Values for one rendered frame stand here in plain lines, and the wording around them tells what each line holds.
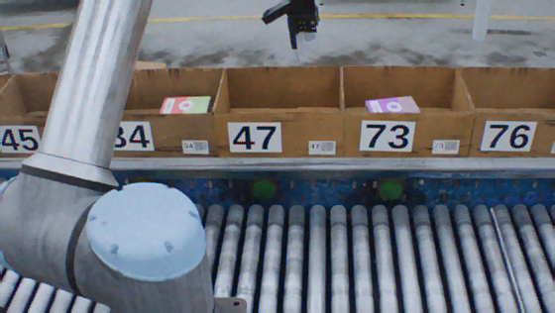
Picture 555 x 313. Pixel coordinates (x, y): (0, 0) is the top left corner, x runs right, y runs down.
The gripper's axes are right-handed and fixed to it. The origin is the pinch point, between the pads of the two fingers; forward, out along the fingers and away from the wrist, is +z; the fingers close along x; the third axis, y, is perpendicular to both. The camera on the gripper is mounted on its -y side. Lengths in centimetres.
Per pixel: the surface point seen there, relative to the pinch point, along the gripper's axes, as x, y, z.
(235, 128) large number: -15.1, -19.2, 16.1
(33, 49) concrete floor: 220, -272, 108
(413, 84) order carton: 20.2, 33.7, 25.6
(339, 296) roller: -57, 14, 42
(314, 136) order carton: -12.3, 4.0, 21.7
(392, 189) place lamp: -18, 27, 38
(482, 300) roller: -54, 52, 46
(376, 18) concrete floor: 294, 3, 140
